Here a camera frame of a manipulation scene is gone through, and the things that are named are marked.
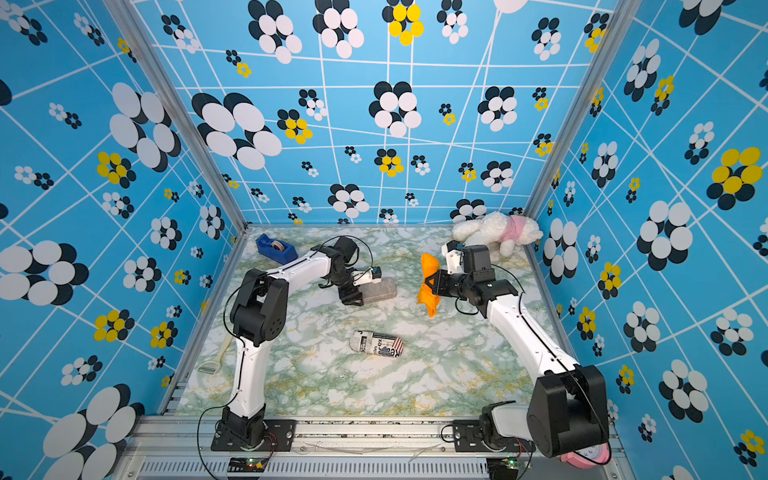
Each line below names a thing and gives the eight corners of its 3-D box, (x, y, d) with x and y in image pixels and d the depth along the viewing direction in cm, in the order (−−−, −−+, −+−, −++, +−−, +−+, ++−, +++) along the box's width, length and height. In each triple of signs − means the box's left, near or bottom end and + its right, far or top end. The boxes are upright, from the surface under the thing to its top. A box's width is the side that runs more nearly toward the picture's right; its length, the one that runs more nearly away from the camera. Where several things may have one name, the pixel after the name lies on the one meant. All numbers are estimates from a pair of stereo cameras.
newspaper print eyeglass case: (351, 350, 90) (349, 345, 87) (356, 333, 93) (355, 328, 90) (401, 361, 88) (401, 357, 85) (404, 344, 91) (405, 339, 88)
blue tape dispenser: (258, 255, 114) (251, 242, 108) (267, 245, 117) (261, 232, 111) (289, 268, 109) (283, 255, 104) (298, 257, 113) (293, 245, 107)
